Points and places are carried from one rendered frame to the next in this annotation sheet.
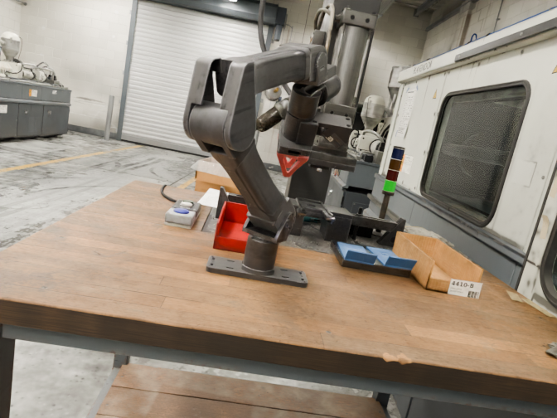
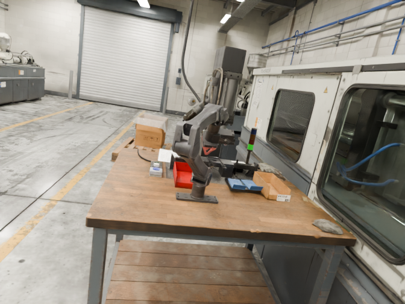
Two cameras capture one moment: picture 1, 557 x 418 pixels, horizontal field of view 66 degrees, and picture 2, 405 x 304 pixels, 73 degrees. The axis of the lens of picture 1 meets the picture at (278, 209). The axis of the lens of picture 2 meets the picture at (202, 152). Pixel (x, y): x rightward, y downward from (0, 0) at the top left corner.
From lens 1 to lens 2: 48 cm
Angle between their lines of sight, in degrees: 6
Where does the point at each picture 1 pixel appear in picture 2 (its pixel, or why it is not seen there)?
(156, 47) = (98, 38)
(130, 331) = (158, 228)
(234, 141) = (193, 155)
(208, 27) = (132, 24)
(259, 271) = (199, 198)
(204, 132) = (181, 152)
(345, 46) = (228, 87)
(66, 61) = (38, 48)
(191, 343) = (180, 231)
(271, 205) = (203, 172)
